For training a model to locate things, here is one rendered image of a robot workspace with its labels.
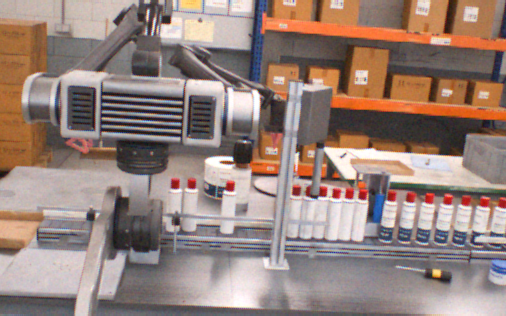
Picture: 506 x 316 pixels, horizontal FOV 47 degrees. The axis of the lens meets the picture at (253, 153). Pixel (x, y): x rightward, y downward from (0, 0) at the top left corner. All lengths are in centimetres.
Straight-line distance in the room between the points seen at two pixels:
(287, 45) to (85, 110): 520
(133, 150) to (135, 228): 21
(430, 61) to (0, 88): 453
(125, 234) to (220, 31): 497
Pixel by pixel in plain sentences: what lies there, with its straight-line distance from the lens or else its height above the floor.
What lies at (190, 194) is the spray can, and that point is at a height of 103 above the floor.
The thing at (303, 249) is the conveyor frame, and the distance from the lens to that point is 223.
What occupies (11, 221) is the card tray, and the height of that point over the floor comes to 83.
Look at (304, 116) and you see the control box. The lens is 195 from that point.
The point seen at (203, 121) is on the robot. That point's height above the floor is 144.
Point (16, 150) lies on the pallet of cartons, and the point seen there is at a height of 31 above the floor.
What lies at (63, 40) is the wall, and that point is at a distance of 669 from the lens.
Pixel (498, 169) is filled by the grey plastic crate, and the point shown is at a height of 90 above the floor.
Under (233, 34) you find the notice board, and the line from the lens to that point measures 637.
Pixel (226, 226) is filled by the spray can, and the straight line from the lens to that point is 220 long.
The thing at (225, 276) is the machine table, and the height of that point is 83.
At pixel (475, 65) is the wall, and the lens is 719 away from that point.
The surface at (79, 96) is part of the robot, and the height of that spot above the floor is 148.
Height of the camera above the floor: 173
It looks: 15 degrees down
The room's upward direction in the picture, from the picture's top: 5 degrees clockwise
